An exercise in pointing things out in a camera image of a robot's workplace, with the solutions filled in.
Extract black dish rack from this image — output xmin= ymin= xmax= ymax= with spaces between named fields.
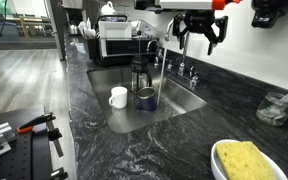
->
xmin=86 ymin=14 xmax=161 ymax=68

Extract clear plastic container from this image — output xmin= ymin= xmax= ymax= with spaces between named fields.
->
xmin=130 ymin=19 xmax=158 ymax=40

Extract black steel countertop appliance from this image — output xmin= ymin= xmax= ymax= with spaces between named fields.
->
xmin=133 ymin=0 xmax=167 ymax=15

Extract steel kettle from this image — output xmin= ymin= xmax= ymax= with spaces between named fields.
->
xmin=67 ymin=22 xmax=80 ymax=36

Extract white jug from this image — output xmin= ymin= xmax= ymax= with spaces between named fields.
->
xmin=100 ymin=0 xmax=118 ymax=17

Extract white camera mount orange end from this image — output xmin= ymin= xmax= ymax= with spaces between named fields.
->
xmin=154 ymin=0 xmax=243 ymax=11

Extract white ceramic bowl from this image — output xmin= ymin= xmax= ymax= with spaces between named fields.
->
xmin=210 ymin=139 xmax=288 ymax=180

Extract bar clamp with orange handle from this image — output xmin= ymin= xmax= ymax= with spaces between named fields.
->
xmin=16 ymin=111 xmax=65 ymax=158

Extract blue bin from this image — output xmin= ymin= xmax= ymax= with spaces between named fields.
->
xmin=0 ymin=21 xmax=20 ymax=43

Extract chrome gooseneck faucet spout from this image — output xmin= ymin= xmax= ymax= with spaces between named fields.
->
xmin=164 ymin=18 xmax=191 ymax=77

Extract clear glass jar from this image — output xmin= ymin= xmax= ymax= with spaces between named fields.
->
xmin=255 ymin=91 xmax=288 ymax=127

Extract yellow sponge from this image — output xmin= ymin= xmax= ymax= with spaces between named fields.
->
xmin=215 ymin=141 xmax=278 ymax=180

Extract dark blue steel mug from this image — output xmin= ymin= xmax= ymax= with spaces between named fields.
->
xmin=132 ymin=86 xmax=159 ymax=112

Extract white square plate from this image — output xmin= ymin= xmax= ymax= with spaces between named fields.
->
xmin=98 ymin=20 xmax=133 ymax=58

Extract chrome faucet handle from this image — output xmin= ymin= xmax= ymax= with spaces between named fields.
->
xmin=165 ymin=59 xmax=174 ymax=72
xmin=188 ymin=65 xmax=201 ymax=89

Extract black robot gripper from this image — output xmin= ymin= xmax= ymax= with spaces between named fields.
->
xmin=171 ymin=9 xmax=229 ymax=56

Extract black clamp knob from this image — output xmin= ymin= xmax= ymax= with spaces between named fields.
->
xmin=49 ymin=167 xmax=69 ymax=180

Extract stainless steel refrigerator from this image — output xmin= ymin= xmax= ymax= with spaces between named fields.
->
xmin=45 ymin=0 xmax=68 ymax=62

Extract white crumpled bags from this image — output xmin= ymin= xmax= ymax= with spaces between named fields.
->
xmin=78 ymin=17 xmax=98 ymax=40

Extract small chrome curved tap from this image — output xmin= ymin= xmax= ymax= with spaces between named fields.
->
xmin=146 ymin=39 xmax=163 ymax=70

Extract black perforated breadboard table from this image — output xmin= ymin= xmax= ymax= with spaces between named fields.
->
xmin=0 ymin=105 xmax=55 ymax=180

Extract black glass french press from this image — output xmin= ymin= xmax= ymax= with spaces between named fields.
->
xmin=130 ymin=30 xmax=153 ymax=95

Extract wooden table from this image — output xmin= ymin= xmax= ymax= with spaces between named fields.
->
xmin=0 ymin=14 xmax=53 ymax=41

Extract stainless steel sink basin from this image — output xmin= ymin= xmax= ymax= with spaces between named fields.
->
xmin=86 ymin=64 xmax=208 ymax=134

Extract white ceramic mug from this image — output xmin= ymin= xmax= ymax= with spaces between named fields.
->
xmin=108 ymin=86 xmax=129 ymax=110

